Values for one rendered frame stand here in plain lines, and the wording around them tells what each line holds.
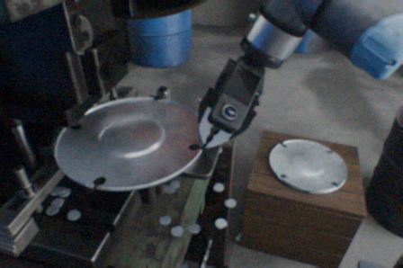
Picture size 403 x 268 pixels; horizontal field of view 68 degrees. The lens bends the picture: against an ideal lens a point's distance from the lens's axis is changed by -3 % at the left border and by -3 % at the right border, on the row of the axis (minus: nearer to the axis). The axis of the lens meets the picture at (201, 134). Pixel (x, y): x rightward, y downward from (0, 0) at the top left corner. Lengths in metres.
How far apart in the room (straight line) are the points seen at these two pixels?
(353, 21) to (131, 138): 0.42
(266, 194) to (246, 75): 0.70
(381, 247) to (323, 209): 0.50
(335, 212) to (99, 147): 0.81
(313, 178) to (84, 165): 0.84
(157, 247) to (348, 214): 0.72
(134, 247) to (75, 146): 0.22
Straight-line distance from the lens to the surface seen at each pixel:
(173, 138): 0.60
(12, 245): 0.57
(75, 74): 0.51
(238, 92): 0.44
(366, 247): 1.53
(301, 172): 1.19
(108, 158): 0.57
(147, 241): 0.61
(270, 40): 0.44
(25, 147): 0.66
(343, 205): 1.14
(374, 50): 0.39
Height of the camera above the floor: 1.14
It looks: 36 degrees down
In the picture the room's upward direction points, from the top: straight up
